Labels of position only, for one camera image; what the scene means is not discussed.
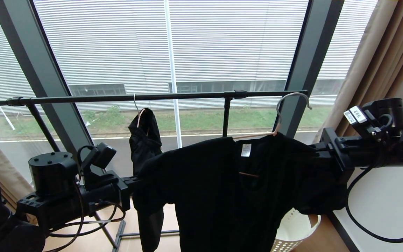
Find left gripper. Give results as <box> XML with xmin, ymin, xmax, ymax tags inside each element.
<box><xmin>83</xmin><ymin>177</ymin><xmax>131</xmax><ymax>217</ymax></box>

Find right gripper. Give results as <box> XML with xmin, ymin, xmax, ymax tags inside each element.
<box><xmin>322</xmin><ymin>128</ymin><xmax>403</xmax><ymax>181</ymax></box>

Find black shorts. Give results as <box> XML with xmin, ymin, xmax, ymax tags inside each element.
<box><xmin>128</xmin><ymin>108</ymin><xmax>165</xmax><ymax>252</ymax></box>

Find pink clothes hanger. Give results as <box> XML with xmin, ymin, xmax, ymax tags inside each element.
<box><xmin>133</xmin><ymin>94</ymin><xmax>146</xmax><ymax>128</ymax></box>
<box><xmin>233</xmin><ymin>92</ymin><xmax>313</xmax><ymax>177</ymax></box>

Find black garment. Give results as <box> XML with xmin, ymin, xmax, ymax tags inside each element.
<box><xmin>133</xmin><ymin>132</ymin><xmax>349</xmax><ymax>252</ymax></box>

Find black clothes rack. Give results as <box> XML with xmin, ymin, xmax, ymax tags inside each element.
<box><xmin>0</xmin><ymin>90</ymin><xmax>309</xmax><ymax>252</ymax></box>

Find white laundry basket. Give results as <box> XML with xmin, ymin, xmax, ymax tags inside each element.
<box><xmin>271</xmin><ymin>208</ymin><xmax>321</xmax><ymax>252</ymax></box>

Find window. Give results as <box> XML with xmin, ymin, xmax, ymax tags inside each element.
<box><xmin>0</xmin><ymin>0</ymin><xmax>379</xmax><ymax>182</ymax></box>

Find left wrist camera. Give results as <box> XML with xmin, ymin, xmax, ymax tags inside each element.
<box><xmin>77</xmin><ymin>142</ymin><xmax>117</xmax><ymax>182</ymax></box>

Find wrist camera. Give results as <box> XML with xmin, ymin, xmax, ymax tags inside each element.
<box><xmin>343</xmin><ymin>98</ymin><xmax>403</xmax><ymax>139</ymax></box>
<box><xmin>77</xmin><ymin>142</ymin><xmax>117</xmax><ymax>182</ymax></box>

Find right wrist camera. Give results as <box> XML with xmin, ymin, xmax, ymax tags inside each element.
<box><xmin>343</xmin><ymin>98</ymin><xmax>403</xmax><ymax>139</ymax></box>

